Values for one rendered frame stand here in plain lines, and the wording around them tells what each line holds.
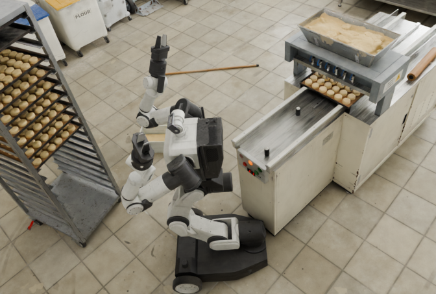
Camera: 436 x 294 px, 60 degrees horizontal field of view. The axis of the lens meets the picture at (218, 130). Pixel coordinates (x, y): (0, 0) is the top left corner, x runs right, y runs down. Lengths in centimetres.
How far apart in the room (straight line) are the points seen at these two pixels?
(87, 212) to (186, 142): 158
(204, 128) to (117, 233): 157
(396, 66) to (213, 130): 121
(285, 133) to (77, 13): 335
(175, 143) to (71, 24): 344
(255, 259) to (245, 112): 167
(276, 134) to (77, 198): 177
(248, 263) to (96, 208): 130
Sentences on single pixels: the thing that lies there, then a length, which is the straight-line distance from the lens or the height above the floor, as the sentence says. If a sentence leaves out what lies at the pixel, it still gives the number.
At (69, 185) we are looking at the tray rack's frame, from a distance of 351.
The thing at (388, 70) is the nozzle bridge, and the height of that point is 118.
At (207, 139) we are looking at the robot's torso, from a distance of 186.
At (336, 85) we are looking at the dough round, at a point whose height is 90.
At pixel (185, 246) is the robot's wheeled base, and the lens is 280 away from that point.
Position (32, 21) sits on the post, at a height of 173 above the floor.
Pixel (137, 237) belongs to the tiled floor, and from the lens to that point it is 316.
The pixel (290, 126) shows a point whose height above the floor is 84.
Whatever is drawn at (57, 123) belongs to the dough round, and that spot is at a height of 106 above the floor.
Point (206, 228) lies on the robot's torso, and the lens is 260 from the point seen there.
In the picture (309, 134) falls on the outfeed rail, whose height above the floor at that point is 90.
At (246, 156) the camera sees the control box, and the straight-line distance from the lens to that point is 236.
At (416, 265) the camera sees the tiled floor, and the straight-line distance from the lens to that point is 308.
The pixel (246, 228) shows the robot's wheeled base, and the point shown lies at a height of 35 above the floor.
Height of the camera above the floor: 263
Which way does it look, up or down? 45 degrees down
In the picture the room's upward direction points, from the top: 9 degrees counter-clockwise
